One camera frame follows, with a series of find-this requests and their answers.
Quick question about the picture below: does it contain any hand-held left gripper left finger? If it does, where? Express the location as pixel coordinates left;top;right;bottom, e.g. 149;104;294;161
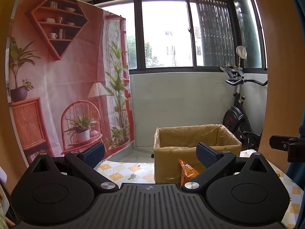
25;142;119;193

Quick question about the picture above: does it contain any black framed window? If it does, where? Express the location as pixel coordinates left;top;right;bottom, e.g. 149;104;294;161
89;0;267;71

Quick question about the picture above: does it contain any orange snack packet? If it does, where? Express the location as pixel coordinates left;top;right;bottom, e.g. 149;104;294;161
179;159;201;189

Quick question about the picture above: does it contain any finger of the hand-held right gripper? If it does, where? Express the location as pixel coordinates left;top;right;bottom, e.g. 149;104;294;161
269;135;305;163

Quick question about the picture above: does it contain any printed room backdrop cloth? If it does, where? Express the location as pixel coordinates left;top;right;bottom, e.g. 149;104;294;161
6;0;135;170

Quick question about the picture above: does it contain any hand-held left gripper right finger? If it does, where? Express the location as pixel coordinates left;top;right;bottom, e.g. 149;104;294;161
182;142;278;193

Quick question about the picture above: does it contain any black exercise bike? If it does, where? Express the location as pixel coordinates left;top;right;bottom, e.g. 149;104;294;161
220;63;268;152

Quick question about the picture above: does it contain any cardboard box with plastic liner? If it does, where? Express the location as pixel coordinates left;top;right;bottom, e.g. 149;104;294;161
153;124;242;184

